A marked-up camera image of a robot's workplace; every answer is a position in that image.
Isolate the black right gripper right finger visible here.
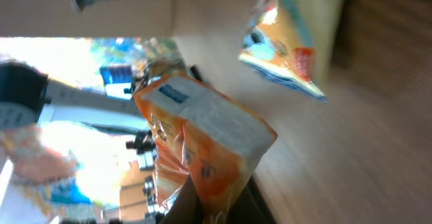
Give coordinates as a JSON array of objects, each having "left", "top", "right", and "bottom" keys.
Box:
[{"left": 227, "top": 177, "right": 276, "bottom": 224}]

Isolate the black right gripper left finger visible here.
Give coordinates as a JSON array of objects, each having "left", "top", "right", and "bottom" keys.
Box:
[{"left": 159, "top": 177, "right": 203, "bottom": 224}]

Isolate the small orange tissue pack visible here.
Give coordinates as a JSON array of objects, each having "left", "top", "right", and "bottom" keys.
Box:
[{"left": 134, "top": 74, "right": 277, "bottom": 223}]

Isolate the beige snack bag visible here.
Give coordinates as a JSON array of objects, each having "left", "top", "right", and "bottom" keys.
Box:
[{"left": 238, "top": 0, "right": 344, "bottom": 101}]

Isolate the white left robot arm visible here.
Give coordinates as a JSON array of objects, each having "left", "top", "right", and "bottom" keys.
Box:
[{"left": 1, "top": 61, "right": 149, "bottom": 132}]

